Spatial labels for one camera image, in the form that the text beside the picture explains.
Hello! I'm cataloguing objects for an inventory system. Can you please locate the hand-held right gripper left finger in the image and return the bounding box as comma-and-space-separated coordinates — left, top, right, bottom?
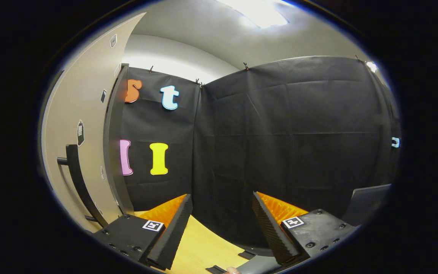
92, 193, 194, 271

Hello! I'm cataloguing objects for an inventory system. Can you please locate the black door handle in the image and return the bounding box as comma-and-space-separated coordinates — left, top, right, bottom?
57, 144, 109, 228

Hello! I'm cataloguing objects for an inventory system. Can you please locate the grey cabinet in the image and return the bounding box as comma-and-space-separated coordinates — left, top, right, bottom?
103, 64, 135, 217

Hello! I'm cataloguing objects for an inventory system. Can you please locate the grey flat plate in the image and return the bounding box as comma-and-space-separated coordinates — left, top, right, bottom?
237, 255, 281, 274

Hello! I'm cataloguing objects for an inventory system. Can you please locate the grey cabinet door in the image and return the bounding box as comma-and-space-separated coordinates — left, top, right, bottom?
40, 12, 147, 233

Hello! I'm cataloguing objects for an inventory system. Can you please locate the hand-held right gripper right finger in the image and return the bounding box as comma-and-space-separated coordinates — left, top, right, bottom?
251, 191, 359, 267

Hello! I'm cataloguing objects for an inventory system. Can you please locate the black backdrop cloth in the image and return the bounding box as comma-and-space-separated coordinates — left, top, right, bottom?
119, 55, 401, 256

